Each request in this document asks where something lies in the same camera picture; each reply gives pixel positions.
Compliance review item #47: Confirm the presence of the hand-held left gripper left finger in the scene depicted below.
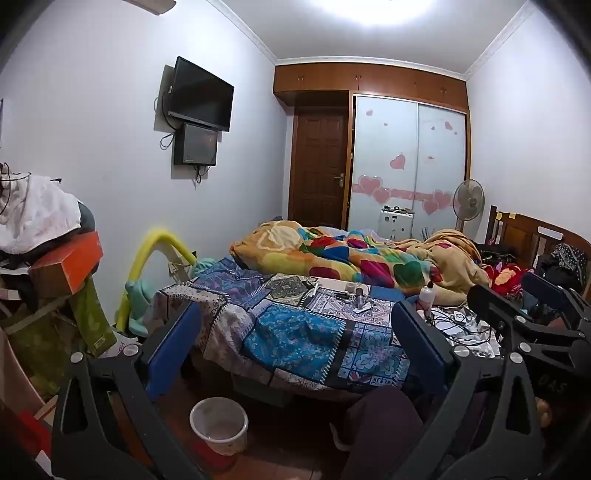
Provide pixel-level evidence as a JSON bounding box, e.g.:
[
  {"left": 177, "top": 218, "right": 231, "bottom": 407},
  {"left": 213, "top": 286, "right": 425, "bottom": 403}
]
[{"left": 51, "top": 300, "right": 208, "bottom": 480}]

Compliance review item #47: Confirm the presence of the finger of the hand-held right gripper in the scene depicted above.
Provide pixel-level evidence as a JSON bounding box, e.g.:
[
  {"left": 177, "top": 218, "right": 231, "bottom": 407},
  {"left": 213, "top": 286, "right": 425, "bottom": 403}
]
[
  {"left": 522, "top": 271, "right": 591, "bottom": 333},
  {"left": 466, "top": 285, "right": 580, "bottom": 352}
]

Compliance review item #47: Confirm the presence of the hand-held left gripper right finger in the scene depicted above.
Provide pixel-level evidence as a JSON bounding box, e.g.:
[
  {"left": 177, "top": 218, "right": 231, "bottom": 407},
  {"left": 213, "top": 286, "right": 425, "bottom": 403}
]
[{"left": 392, "top": 300, "right": 546, "bottom": 480}]

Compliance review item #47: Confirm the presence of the white plastic waste bin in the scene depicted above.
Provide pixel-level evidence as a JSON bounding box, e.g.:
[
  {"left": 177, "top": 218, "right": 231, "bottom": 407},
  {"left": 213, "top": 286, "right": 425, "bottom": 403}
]
[{"left": 189, "top": 397, "right": 249, "bottom": 457}]

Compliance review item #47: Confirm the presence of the person's right hand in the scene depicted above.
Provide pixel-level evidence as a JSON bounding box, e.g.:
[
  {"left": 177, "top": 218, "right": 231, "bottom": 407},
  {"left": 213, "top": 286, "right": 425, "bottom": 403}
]
[{"left": 537, "top": 397, "right": 556, "bottom": 431}]

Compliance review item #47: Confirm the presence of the dark patterned clothing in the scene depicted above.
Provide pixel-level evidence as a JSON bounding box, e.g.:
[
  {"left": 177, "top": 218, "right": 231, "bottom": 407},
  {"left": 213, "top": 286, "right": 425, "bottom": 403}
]
[{"left": 536, "top": 242, "right": 587, "bottom": 287}]

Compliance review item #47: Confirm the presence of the red cloth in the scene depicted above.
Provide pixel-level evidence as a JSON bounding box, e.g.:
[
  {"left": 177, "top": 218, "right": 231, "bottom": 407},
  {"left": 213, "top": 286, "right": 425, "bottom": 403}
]
[{"left": 489, "top": 263, "right": 529, "bottom": 294}]

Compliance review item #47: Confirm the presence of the white pump bottle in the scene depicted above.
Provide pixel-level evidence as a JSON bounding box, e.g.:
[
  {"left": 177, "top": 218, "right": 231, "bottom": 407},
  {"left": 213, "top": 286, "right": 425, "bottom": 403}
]
[{"left": 418, "top": 274, "right": 439, "bottom": 310}]

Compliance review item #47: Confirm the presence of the white plastic bag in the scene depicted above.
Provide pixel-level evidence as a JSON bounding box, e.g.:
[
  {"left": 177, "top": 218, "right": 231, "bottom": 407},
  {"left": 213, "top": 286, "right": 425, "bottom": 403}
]
[{"left": 99, "top": 335, "right": 144, "bottom": 361}]

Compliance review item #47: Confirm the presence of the wooden bed headboard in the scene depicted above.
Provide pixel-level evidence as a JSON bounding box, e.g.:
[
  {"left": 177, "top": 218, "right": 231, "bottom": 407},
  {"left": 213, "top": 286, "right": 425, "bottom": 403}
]
[{"left": 485, "top": 205, "right": 578, "bottom": 273}]

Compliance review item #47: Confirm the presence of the teal cloth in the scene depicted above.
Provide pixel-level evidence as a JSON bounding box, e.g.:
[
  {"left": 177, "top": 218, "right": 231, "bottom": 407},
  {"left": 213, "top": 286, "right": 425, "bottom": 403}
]
[{"left": 126, "top": 279, "right": 158, "bottom": 335}]

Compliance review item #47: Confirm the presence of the green patterned bag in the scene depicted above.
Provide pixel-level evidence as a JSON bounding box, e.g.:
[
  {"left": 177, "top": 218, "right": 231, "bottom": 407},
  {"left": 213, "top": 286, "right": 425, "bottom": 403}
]
[{"left": 9, "top": 277, "right": 117, "bottom": 398}]

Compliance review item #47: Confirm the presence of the yellow foam tube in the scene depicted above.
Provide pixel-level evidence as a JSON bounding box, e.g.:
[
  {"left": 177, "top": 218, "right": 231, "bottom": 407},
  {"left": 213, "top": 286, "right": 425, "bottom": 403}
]
[{"left": 115, "top": 226, "right": 197, "bottom": 333}]

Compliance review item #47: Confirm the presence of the person's leg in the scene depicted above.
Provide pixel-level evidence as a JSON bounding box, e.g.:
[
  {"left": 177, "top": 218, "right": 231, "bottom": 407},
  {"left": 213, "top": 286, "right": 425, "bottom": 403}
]
[{"left": 330, "top": 385, "right": 428, "bottom": 480}]

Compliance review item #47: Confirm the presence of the small white cabinet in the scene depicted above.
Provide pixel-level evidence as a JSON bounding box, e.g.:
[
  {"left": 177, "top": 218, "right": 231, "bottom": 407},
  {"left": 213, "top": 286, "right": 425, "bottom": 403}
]
[{"left": 379, "top": 208, "right": 415, "bottom": 240}]

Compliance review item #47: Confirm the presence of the standing electric fan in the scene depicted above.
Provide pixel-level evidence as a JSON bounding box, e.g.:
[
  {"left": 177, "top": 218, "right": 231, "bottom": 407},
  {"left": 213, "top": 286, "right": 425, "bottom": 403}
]
[{"left": 452, "top": 179, "right": 485, "bottom": 232}]

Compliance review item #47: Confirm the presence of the colourful heart print blanket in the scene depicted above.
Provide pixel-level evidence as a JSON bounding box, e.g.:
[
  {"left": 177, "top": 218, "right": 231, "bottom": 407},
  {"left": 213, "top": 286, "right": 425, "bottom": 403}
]
[{"left": 230, "top": 220, "right": 492, "bottom": 296}]

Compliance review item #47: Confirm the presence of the blue patchwork bedspread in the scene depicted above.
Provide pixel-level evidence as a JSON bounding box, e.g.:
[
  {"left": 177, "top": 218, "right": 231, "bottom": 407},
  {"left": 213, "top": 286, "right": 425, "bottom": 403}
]
[{"left": 154, "top": 257, "right": 416, "bottom": 393}]

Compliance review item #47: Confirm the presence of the orange cardboard box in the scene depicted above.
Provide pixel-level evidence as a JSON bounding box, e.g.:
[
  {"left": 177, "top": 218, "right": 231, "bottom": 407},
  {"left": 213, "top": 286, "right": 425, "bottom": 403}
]
[{"left": 28, "top": 231, "right": 105, "bottom": 296}]

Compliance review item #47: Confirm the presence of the grey cloth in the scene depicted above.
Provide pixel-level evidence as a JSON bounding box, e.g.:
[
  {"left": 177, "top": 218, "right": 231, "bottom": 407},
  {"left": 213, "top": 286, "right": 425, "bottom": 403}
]
[{"left": 78, "top": 202, "right": 98, "bottom": 234}]

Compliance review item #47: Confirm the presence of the red box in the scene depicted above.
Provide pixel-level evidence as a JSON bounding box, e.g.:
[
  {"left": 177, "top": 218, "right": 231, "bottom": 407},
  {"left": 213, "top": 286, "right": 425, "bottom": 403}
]
[{"left": 0, "top": 401, "right": 51, "bottom": 462}]

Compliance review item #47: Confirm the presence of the frosted sliding door wardrobe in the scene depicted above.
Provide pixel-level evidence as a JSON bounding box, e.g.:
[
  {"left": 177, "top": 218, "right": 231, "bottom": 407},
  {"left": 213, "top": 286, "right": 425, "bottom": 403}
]
[{"left": 347, "top": 92, "right": 469, "bottom": 232}]

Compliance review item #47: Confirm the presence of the white cloth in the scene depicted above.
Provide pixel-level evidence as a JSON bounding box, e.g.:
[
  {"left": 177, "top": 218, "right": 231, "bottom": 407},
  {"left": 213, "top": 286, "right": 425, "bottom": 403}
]
[{"left": 0, "top": 173, "right": 83, "bottom": 254}]

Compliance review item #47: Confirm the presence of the brown wooden door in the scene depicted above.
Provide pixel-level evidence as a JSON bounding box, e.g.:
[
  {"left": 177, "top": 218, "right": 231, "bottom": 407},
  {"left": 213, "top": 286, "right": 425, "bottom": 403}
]
[{"left": 288, "top": 106, "right": 349, "bottom": 222}]

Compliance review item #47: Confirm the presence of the wooden overhead cabinet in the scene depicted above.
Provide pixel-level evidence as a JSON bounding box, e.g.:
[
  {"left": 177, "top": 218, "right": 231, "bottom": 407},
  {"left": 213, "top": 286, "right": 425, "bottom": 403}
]
[{"left": 273, "top": 62, "right": 469, "bottom": 112}]

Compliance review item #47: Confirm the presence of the air conditioner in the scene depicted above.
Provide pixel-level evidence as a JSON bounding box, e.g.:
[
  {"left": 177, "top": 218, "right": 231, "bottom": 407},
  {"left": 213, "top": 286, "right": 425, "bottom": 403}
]
[{"left": 124, "top": 0, "right": 177, "bottom": 14}]

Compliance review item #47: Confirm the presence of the tangle of black cables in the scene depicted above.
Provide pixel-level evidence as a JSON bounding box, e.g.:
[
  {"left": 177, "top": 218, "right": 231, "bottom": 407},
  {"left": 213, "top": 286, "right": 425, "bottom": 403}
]
[{"left": 416, "top": 305, "right": 504, "bottom": 358}]

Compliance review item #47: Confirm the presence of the black wall television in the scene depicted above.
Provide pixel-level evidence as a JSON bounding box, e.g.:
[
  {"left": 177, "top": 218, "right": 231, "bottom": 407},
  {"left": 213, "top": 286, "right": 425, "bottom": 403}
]
[{"left": 167, "top": 56, "right": 235, "bottom": 133}]

